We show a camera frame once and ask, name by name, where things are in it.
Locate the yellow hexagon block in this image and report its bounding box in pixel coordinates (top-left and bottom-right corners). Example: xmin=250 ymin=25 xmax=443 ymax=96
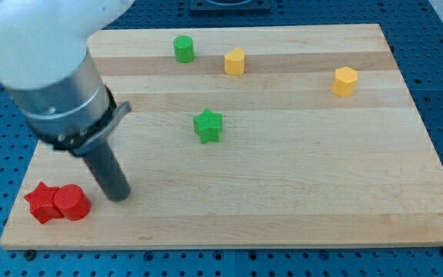
xmin=331 ymin=66 xmax=358 ymax=97

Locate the wooden board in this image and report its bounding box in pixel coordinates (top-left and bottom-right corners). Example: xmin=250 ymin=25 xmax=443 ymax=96
xmin=0 ymin=24 xmax=443 ymax=250

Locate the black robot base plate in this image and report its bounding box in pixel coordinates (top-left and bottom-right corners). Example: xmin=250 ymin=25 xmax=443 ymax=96
xmin=188 ymin=0 xmax=272 ymax=12

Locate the red star block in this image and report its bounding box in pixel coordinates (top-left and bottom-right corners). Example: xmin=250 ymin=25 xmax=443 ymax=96
xmin=24 ymin=182 xmax=64 ymax=224

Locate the green star block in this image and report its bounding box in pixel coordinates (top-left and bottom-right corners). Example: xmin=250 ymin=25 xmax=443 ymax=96
xmin=193 ymin=108 xmax=223 ymax=144

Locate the yellow heart block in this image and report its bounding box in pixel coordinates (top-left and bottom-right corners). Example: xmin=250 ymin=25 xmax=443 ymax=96
xmin=224 ymin=47 xmax=245 ymax=75

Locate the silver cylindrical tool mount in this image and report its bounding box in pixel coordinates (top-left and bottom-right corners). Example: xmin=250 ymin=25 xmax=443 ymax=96
xmin=6 ymin=53 xmax=132 ymax=157

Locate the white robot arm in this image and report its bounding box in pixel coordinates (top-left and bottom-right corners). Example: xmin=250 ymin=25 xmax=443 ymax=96
xmin=0 ymin=0 xmax=133 ymax=202

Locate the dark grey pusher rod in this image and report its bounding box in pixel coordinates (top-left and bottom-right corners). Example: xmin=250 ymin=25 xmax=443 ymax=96
xmin=83 ymin=141 xmax=131 ymax=202

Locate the green cylinder block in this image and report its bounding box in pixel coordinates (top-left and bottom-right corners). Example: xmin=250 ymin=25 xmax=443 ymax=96
xmin=173 ymin=35 xmax=195 ymax=63

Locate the red cylinder block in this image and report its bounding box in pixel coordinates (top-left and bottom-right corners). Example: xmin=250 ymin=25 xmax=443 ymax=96
xmin=53 ymin=184 xmax=92 ymax=221

